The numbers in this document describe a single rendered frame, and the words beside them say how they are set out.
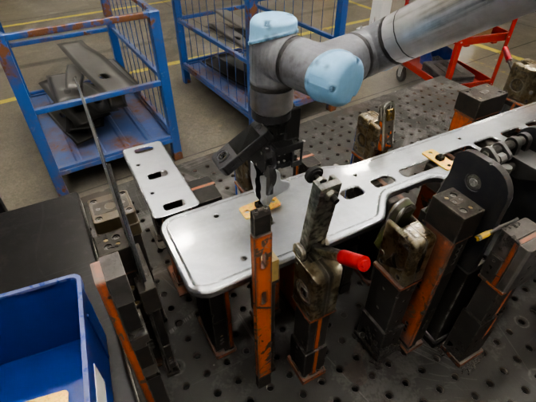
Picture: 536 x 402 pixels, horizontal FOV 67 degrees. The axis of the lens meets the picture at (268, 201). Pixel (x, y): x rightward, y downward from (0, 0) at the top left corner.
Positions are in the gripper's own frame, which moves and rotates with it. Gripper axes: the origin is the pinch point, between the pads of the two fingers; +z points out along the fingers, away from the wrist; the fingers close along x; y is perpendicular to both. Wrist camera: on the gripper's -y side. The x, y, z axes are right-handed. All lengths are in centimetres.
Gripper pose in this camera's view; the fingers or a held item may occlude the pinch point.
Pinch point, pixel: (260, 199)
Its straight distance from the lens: 82.8
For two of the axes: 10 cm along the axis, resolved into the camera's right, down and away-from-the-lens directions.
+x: -4.7, -5.7, 6.7
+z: -0.2, 7.7, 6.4
